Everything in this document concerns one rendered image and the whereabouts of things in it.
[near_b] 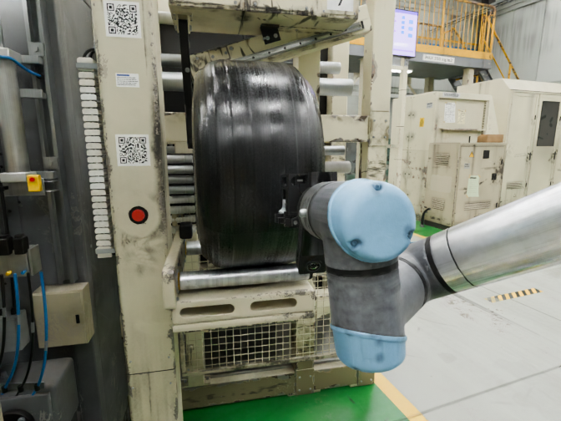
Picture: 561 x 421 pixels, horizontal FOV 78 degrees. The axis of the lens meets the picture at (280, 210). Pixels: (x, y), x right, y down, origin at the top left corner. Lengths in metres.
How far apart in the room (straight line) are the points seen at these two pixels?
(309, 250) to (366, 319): 0.19
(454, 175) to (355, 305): 5.03
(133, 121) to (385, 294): 0.73
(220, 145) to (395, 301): 0.48
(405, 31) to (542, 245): 4.81
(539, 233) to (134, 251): 0.83
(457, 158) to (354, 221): 5.02
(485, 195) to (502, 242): 5.37
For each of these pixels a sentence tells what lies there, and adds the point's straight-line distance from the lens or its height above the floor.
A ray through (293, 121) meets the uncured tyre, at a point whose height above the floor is 1.28.
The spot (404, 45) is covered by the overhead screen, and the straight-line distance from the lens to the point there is 5.11.
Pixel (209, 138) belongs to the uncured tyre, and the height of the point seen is 1.25.
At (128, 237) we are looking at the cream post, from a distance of 0.95.
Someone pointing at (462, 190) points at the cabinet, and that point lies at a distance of 5.44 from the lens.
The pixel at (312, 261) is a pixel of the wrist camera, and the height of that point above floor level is 1.06.
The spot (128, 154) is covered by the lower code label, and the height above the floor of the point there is 1.21.
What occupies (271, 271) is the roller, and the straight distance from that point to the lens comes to 0.90.
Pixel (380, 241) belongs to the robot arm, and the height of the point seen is 1.15.
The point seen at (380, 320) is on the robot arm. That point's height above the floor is 1.07.
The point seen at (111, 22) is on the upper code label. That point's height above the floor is 1.50.
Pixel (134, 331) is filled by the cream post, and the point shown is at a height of 0.75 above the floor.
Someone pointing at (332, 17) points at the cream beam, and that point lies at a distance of 1.30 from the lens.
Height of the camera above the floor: 1.24
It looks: 11 degrees down
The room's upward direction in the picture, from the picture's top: straight up
